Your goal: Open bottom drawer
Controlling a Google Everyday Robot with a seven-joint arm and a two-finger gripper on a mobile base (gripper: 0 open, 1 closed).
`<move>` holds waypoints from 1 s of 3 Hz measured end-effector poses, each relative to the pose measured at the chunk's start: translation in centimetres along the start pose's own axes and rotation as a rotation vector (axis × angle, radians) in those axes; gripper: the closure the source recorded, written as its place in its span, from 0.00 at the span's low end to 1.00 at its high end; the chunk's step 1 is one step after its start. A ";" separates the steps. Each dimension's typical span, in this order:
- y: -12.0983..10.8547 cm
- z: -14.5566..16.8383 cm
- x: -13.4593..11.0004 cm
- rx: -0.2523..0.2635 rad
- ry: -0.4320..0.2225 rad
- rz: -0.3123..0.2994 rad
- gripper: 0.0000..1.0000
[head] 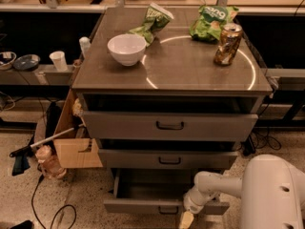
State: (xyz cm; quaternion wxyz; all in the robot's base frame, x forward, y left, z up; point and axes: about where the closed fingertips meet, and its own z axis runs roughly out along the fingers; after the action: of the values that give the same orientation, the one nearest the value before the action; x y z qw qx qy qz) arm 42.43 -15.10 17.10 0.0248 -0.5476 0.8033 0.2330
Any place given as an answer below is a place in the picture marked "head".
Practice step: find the grey drawer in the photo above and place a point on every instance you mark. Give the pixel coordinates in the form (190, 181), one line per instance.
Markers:
(149, 159)
(169, 126)
(149, 191)

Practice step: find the white bowl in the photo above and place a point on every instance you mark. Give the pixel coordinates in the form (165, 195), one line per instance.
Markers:
(127, 49)

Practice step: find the green chip bag right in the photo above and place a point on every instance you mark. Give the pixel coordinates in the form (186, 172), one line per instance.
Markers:
(209, 25)

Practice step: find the grey side shelf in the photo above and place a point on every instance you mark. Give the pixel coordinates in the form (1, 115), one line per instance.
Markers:
(43, 75)

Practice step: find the grey middle drawer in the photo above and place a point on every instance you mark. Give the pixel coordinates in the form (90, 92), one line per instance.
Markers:
(149, 159)

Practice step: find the small bowl far left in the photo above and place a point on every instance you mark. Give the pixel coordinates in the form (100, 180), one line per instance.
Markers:
(6, 60)

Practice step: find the grey drawer cabinet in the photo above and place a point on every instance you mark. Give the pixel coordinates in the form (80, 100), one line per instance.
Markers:
(176, 75)

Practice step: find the grey bottom drawer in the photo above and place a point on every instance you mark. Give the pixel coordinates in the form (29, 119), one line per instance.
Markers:
(149, 191)

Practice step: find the crushed gold soda can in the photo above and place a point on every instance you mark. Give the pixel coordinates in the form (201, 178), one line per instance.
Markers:
(229, 41)

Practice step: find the cardboard box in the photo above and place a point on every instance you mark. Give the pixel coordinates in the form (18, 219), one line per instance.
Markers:
(75, 149)

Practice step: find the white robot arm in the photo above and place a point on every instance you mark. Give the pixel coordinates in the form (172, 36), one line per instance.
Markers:
(272, 193)

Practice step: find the clear plastic jug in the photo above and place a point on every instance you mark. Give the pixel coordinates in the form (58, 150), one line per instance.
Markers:
(49, 163)

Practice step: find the grey top drawer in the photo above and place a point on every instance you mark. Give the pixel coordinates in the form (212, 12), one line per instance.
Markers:
(169, 126)

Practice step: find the green chip bag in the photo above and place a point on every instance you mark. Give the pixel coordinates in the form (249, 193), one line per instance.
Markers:
(155, 20)
(209, 25)

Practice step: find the blue plate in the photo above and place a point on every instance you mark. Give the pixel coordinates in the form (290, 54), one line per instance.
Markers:
(27, 63)

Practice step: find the white plastic bottle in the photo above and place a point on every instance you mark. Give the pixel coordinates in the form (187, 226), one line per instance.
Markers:
(85, 44)

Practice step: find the cable bundle right floor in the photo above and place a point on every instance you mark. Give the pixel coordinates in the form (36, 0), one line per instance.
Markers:
(259, 139)

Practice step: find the green chip bag left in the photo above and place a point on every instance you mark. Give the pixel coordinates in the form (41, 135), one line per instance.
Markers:
(155, 20)

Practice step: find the white paper cup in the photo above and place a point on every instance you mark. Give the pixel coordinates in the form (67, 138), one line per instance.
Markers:
(59, 61)

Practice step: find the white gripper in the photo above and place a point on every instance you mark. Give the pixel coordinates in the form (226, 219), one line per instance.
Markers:
(192, 204)

